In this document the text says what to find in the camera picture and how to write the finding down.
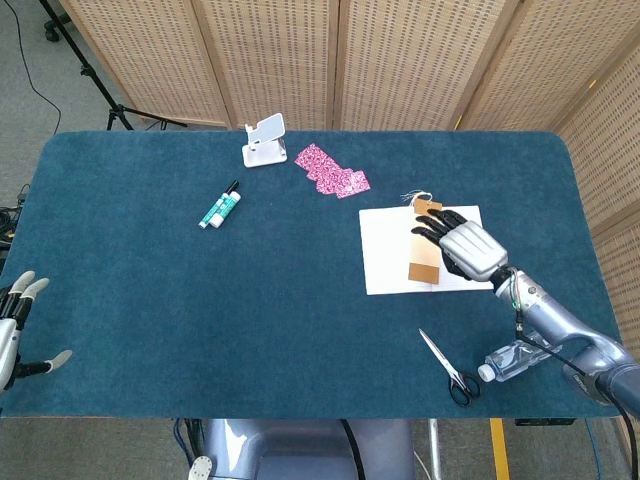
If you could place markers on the blue-grey robot torso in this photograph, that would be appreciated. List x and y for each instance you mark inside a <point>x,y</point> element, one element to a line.
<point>300,450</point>

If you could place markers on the green marker pen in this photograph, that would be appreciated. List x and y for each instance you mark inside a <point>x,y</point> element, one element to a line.
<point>205,220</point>

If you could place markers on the pink patterned cloth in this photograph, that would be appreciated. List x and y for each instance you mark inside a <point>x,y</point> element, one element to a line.
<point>327,180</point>

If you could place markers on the white phone stand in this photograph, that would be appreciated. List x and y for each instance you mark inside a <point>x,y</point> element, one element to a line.
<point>262,156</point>

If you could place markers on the white glue stick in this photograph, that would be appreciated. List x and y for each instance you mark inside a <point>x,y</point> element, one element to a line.
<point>216,221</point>

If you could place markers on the metal table leg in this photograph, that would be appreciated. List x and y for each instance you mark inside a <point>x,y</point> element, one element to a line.
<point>435,450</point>

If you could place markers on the clear plastic water bottle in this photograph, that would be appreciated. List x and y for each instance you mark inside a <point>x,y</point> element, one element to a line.
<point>505,362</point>

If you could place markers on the teal carpet table cover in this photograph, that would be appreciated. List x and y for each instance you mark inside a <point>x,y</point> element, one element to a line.
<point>200,300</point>

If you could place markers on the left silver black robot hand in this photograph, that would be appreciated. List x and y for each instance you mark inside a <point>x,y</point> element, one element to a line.
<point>7,340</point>

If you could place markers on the pink patterned paper card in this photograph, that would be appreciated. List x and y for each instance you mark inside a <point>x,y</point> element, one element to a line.
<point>356,184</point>
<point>311,157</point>

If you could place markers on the black caster base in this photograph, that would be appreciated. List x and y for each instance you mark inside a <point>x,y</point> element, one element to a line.
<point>50,34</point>

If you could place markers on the white notebook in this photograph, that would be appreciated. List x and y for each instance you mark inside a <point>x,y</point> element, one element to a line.
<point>385,250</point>

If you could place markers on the black tripod stand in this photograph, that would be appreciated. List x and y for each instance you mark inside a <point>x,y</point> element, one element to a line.
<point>87,71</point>

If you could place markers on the wicker folding screen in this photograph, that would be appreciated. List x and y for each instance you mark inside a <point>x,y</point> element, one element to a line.
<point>280,60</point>

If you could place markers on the brown card tag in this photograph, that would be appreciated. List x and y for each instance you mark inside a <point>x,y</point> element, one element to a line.
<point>424,272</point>

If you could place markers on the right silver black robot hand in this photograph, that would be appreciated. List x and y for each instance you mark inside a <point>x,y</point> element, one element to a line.
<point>472,247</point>

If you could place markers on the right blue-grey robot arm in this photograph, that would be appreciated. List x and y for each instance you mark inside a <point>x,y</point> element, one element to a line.
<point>550,315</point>

